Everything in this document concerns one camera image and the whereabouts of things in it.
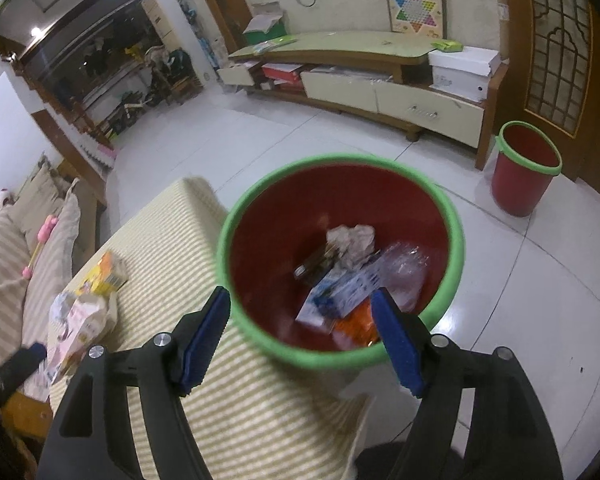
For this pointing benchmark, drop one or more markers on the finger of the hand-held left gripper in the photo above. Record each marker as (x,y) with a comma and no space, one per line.
(12,372)

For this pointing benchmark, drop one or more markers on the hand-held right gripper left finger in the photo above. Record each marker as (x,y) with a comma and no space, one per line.
(205,345)

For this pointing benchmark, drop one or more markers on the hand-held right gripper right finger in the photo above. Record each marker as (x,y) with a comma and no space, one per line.
(397,345)

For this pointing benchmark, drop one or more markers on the orange snack packet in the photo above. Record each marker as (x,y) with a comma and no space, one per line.
(357,325)

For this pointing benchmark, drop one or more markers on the clear plastic wrapper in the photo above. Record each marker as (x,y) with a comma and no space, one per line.
(405,270)

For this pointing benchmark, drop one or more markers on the lavender milk carton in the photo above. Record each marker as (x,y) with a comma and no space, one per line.
(350,285)

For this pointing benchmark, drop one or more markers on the pink torn carton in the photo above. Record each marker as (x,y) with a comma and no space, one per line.
(82,330)

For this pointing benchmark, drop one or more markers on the brown paper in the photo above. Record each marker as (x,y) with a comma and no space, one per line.
(352,242)

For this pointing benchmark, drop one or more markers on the yellow juice box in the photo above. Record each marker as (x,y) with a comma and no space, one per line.
(102,275)

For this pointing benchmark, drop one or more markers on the red bin with green rim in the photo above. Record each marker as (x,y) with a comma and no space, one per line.
(280,240)
(522,185)

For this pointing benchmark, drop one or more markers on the cardboard box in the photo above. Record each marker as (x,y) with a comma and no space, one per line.
(25,415)

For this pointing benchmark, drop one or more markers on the sofa with striped beige cover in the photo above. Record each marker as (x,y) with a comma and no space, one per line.
(0,305)

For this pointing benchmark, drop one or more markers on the pink toy wand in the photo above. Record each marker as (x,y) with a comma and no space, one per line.
(42,232)

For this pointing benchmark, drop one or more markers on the beige cushion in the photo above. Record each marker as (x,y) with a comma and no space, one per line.
(40,205)

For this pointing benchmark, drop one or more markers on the white balance bike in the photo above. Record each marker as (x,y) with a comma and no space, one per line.
(132,102)

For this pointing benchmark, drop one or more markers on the wooden stool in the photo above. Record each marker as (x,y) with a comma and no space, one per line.
(185,91)

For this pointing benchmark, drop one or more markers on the red flat box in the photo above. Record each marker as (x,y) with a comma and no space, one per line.
(282,74)

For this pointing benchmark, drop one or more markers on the white shoe box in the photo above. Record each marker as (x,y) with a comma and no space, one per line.
(462,70)

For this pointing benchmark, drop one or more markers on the wooden television cabinet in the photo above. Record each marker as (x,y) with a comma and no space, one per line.
(340,50)

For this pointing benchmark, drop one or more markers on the small green packet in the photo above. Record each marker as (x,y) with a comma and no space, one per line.
(446,46)

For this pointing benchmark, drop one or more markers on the flat green packet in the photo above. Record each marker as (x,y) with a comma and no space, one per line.
(275,44)

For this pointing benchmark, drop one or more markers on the green box with white papers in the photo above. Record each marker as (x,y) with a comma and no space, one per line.
(265,30)

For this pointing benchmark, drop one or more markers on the wooden lattice door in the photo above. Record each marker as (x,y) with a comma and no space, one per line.
(555,60)

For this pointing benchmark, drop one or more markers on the white standing air conditioner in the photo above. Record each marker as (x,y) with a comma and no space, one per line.
(165,15)

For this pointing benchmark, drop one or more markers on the chinese checkers board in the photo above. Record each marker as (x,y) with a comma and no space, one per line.
(415,10)

